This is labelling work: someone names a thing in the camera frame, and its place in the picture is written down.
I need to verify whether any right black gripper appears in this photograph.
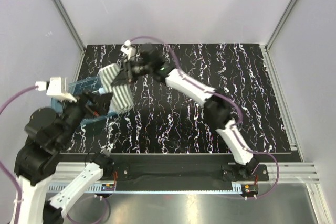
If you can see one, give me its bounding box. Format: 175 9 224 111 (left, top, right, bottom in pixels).
112 59 152 88

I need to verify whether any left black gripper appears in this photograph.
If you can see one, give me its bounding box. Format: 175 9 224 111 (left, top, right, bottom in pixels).
56 88 113 148

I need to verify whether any green white striped towel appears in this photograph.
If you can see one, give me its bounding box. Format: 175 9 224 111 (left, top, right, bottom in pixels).
98 63 134 114

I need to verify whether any light blue towel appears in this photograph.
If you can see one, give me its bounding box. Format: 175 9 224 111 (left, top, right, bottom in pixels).
99 88 106 94

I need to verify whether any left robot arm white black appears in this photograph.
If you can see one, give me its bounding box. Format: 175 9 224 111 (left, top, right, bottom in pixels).
11 77 115 223

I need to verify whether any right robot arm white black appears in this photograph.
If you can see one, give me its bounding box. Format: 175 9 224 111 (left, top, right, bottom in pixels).
105 40 260 180

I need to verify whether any blue transparent plastic container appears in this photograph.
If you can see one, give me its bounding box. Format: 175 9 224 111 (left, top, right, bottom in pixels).
47 77 119 135

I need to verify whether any left electronics board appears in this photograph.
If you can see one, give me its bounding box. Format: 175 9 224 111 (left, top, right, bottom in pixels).
101 184 116 191

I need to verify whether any electronics board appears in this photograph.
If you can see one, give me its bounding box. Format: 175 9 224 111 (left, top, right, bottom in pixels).
243 184 259 194
101 184 116 191

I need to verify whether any right electronics board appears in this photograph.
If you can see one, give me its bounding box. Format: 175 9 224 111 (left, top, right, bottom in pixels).
243 184 259 194

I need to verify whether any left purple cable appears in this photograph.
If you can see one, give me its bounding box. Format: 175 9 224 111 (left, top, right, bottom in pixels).
0 83 111 224

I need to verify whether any aluminium frame rail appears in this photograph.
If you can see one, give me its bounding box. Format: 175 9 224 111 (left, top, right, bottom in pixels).
34 162 321 195

